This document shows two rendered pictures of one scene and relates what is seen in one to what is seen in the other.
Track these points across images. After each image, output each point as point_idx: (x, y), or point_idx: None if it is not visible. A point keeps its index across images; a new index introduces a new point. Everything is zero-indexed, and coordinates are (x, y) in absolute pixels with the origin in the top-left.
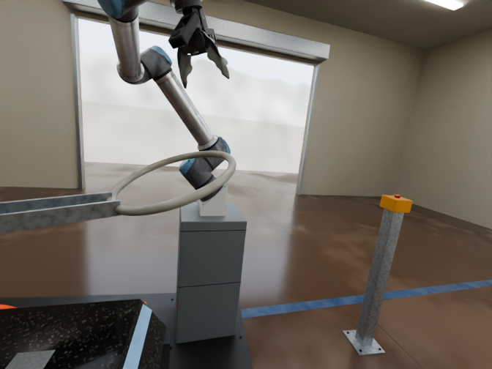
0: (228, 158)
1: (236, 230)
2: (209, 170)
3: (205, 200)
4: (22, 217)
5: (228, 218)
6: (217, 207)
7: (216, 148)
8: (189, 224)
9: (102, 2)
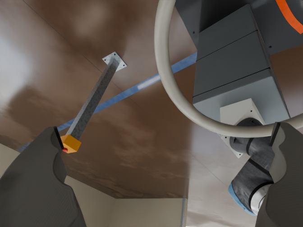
0: (180, 97)
1: (203, 92)
2: (252, 155)
3: (249, 118)
4: None
5: (213, 103)
6: (230, 112)
7: (248, 188)
8: (259, 77)
9: None
